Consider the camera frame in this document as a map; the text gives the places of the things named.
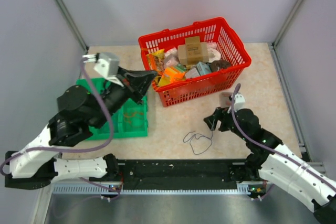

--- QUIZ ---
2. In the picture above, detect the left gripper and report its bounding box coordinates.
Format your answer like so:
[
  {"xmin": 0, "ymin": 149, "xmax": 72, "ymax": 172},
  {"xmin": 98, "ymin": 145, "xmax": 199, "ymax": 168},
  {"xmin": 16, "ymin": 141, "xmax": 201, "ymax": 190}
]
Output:
[{"xmin": 91, "ymin": 67, "xmax": 160, "ymax": 129}]

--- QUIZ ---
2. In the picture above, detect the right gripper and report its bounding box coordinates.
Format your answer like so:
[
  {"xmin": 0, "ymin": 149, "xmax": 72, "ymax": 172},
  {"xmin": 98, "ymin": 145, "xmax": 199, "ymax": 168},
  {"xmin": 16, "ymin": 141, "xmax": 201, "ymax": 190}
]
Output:
[{"xmin": 203, "ymin": 104, "xmax": 249, "ymax": 141}]

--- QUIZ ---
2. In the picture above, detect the orange wire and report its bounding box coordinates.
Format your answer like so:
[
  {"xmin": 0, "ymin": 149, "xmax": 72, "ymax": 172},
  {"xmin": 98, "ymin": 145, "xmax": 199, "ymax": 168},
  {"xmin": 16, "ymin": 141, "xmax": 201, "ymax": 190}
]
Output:
[{"xmin": 122, "ymin": 110, "xmax": 145, "ymax": 128}]

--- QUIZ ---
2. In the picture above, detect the yellow wire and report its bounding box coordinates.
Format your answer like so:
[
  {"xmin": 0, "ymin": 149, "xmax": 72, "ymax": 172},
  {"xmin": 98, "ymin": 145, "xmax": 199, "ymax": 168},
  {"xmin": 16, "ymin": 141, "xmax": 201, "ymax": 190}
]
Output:
[{"xmin": 140, "ymin": 47, "xmax": 158, "ymax": 59}]

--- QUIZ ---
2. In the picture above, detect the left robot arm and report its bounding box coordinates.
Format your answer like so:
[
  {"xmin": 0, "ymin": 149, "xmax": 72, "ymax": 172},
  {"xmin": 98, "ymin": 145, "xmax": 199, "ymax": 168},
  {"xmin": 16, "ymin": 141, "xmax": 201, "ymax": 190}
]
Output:
[{"xmin": 4, "ymin": 67, "xmax": 158, "ymax": 190}]

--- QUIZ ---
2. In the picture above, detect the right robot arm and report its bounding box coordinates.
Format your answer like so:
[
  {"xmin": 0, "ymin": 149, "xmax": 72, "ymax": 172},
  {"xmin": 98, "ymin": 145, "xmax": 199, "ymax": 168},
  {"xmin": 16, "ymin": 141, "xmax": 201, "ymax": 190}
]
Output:
[{"xmin": 203, "ymin": 107, "xmax": 335, "ymax": 223}]

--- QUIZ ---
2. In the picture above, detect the grey packaged sponge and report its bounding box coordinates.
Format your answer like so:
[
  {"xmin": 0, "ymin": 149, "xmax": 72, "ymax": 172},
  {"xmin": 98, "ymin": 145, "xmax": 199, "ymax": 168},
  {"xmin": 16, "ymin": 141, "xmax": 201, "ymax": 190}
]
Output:
[{"xmin": 219, "ymin": 92, "xmax": 235, "ymax": 108}]

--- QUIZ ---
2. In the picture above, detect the yellow snack bag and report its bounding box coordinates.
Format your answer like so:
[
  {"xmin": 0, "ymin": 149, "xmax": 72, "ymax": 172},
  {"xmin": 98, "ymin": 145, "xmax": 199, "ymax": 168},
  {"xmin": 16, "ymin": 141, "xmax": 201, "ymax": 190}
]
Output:
[{"xmin": 146, "ymin": 49, "xmax": 164, "ymax": 76}]

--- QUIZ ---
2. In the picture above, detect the orange snack box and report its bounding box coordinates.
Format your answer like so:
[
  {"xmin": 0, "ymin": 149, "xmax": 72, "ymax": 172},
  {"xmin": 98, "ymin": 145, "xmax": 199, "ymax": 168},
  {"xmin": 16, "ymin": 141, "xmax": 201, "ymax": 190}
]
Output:
[{"xmin": 158, "ymin": 67, "xmax": 185, "ymax": 87}]

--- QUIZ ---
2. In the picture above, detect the green compartment tray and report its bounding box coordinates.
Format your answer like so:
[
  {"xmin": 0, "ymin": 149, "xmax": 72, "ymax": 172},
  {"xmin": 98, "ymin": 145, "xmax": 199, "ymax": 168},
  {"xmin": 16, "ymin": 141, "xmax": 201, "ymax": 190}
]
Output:
[{"xmin": 76, "ymin": 78, "xmax": 148, "ymax": 141}]

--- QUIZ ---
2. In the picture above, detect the teal small box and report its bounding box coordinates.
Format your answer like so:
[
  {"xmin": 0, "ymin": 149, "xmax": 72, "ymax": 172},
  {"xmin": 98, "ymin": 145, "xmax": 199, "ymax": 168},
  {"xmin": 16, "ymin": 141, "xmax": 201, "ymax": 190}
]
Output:
[{"xmin": 196, "ymin": 62, "xmax": 212, "ymax": 76}]

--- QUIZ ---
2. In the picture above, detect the dark brown round pastry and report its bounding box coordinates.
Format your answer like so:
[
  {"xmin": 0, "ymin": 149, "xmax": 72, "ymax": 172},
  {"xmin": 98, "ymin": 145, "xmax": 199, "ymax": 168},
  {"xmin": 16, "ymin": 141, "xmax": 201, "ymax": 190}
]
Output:
[{"xmin": 209, "ymin": 60, "xmax": 232, "ymax": 72}]

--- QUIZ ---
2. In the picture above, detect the brown cardboard box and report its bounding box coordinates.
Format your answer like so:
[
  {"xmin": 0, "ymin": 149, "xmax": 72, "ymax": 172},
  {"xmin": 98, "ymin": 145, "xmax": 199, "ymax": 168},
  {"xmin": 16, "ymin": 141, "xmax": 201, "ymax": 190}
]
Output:
[{"xmin": 177, "ymin": 36, "xmax": 208, "ymax": 65}]

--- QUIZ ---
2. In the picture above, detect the white tape roll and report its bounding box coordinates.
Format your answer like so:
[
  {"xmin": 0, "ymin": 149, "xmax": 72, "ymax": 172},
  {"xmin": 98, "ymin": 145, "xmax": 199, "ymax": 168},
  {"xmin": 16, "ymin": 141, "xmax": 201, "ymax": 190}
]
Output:
[{"xmin": 207, "ymin": 48, "xmax": 221, "ymax": 63}]

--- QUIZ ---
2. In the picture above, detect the red plastic shopping basket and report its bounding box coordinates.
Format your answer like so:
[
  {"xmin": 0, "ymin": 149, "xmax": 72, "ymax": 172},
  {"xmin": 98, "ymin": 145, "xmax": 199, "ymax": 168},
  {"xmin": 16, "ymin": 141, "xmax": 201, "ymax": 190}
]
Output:
[{"xmin": 138, "ymin": 17, "xmax": 251, "ymax": 107}]

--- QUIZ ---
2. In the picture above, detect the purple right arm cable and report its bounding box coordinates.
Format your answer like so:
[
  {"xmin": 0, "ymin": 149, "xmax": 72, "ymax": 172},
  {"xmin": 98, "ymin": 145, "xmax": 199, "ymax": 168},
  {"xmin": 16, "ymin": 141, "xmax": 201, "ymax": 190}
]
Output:
[{"xmin": 227, "ymin": 83, "xmax": 336, "ymax": 201}]

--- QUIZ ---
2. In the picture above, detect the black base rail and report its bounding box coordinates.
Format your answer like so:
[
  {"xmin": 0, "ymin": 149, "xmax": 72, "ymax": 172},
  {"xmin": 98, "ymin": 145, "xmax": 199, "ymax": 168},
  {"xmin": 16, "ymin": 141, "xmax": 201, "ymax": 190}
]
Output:
[{"xmin": 103, "ymin": 159, "xmax": 261, "ymax": 190}]

